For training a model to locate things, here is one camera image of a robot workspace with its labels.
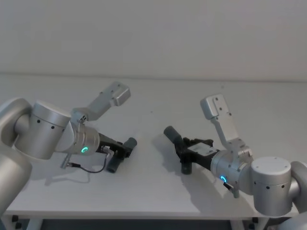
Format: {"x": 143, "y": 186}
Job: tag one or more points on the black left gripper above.
{"x": 115, "y": 147}

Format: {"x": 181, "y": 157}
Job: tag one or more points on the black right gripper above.
{"x": 199, "y": 151}

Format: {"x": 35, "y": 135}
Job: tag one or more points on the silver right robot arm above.
{"x": 271, "y": 182}

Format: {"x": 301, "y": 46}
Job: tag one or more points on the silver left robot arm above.
{"x": 45, "y": 124}

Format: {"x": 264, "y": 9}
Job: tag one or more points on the white table frame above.
{"x": 36, "y": 221}

